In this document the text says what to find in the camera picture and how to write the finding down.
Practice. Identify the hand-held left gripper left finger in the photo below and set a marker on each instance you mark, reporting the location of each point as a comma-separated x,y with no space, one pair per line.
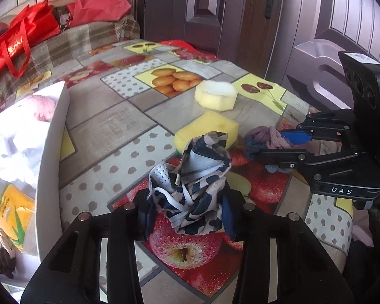
144,218

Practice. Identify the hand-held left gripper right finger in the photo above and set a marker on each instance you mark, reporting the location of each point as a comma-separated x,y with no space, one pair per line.
229,220

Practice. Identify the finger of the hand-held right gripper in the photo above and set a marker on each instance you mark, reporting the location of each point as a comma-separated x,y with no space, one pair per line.
285,160
296,136

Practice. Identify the purple knitted scrunchie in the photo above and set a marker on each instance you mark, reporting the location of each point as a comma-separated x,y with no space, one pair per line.
262,139

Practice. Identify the camouflage print face mask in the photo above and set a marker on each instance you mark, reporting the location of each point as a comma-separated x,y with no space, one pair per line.
196,183

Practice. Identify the white cardboard box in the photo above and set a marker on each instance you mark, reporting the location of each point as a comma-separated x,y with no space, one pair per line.
53,152

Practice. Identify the yellow tissue pack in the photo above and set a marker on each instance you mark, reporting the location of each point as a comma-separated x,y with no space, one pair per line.
14,218

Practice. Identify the white cloth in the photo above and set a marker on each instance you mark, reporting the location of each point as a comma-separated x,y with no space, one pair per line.
15,155

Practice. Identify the brown and beige scrunchie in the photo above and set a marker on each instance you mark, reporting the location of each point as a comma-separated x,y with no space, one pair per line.
3,253

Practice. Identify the pink plush toy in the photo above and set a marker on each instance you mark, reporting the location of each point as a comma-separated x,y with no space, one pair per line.
39,107

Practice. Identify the yellow sponge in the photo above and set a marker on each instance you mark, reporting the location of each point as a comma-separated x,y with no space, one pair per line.
205,126

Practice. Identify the fruit print tablecloth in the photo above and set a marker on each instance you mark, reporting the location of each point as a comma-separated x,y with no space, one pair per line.
114,126

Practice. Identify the dark wooden door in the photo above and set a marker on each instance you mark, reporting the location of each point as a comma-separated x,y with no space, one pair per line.
304,22

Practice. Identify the flat red plastic bag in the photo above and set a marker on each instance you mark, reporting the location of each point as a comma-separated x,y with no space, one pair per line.
190,52

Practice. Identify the red tote bag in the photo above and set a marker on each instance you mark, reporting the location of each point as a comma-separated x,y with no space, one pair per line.
22,34

